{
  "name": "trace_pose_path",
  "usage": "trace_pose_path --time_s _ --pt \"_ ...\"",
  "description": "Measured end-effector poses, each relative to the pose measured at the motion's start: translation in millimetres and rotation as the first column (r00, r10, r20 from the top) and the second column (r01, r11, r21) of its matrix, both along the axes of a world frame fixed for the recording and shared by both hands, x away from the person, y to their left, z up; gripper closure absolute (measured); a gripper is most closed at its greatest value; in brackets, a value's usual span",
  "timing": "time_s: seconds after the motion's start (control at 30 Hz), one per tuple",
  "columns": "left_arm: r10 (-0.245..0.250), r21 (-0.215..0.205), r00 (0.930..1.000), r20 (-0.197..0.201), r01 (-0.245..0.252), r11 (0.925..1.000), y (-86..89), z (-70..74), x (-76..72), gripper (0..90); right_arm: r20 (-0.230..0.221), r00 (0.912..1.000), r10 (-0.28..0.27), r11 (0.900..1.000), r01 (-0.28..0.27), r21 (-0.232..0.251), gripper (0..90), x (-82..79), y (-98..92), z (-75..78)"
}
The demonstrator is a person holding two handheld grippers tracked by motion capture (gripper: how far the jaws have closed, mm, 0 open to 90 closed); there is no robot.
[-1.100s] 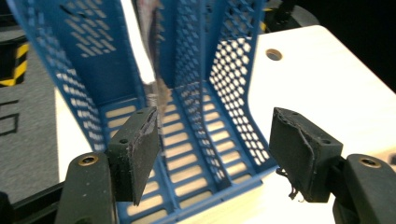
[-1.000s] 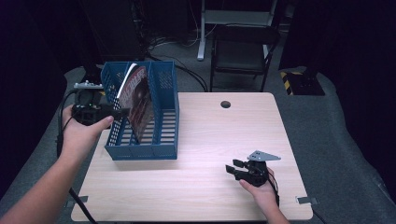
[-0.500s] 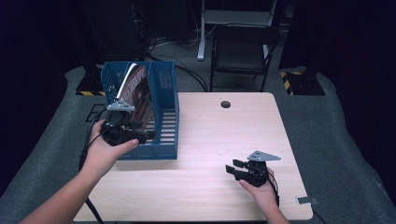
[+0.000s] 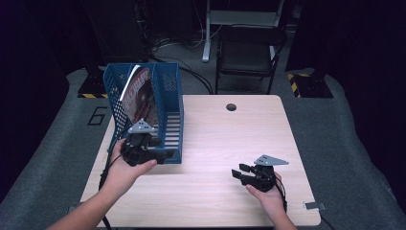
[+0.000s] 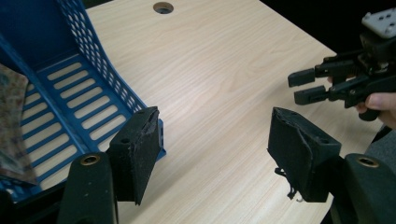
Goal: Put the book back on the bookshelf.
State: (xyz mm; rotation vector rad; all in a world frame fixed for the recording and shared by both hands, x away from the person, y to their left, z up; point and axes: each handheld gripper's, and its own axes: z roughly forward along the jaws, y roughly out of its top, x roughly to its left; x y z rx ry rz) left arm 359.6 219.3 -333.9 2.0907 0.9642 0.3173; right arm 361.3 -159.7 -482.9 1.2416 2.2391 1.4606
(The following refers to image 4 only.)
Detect black floor cables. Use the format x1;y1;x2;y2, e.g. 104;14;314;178
148;34;214;96

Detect white metal desk frame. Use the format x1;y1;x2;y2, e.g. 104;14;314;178
201;0;285;63

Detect person's right hand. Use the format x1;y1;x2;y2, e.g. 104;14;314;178
245;172;287;215

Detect magazine with dark reddish cover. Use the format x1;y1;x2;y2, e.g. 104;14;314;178
119;64;160;127

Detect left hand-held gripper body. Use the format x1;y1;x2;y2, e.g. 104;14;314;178
121;118;161;167

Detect black stand base striped edge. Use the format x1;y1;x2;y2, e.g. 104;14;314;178
286;70;334;100
77;65;110;100

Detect person's left hand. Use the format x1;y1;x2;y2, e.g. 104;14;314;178
101;138;158;193

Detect black folding chair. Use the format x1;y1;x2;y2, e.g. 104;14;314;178
214;26;288;96

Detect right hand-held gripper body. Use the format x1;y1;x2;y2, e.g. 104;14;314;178
243;154;290;194

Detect dark cabinet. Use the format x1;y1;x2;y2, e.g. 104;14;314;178
80;0;150;65

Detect blue plastic file rack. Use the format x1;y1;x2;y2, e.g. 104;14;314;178
102;61;186;165

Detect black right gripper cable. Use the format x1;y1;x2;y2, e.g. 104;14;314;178
275;176;289;214

